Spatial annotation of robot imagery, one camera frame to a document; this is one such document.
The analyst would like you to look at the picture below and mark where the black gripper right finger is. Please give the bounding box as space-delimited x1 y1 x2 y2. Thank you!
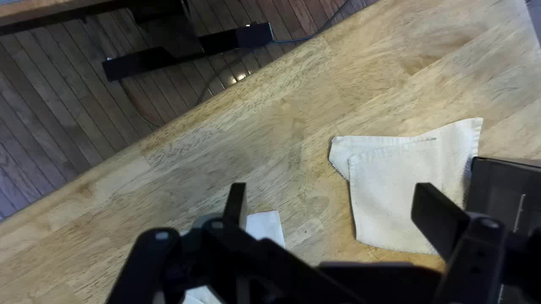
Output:
411 183 541 304

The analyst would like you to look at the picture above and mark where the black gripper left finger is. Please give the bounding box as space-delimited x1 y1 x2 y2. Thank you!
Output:
107 183 362 304

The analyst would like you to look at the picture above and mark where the cream folded towel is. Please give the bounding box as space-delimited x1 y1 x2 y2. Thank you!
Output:
328 117 486 259

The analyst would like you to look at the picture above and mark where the black metal table base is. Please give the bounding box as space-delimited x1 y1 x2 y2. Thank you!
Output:
100 0 276 83

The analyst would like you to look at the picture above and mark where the brown wooden desk top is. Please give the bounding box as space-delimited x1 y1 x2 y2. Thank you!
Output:
0 0 126 36

